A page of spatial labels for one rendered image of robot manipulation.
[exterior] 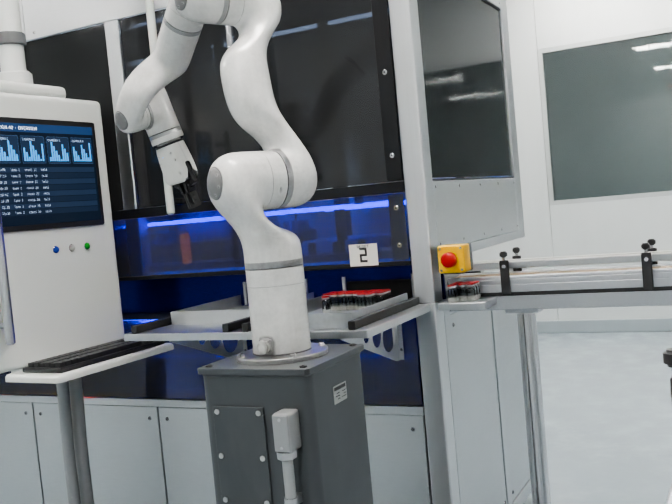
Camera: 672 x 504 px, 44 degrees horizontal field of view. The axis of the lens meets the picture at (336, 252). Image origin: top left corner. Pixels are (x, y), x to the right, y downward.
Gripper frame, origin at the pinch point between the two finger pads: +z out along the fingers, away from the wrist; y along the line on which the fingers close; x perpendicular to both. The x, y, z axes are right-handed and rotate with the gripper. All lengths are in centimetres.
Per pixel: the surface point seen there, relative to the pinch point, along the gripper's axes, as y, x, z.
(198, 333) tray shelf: 6.3, -16.1, 30.2
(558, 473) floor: -28, 123, 162
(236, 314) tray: 2.6, -2.3, 31.6
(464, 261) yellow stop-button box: 41, 44, 39
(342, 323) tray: 40, 2, 37
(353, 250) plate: 13.2, 33.0, 29.2
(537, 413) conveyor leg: 43, 49, 86
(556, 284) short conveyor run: 55, 59, 53
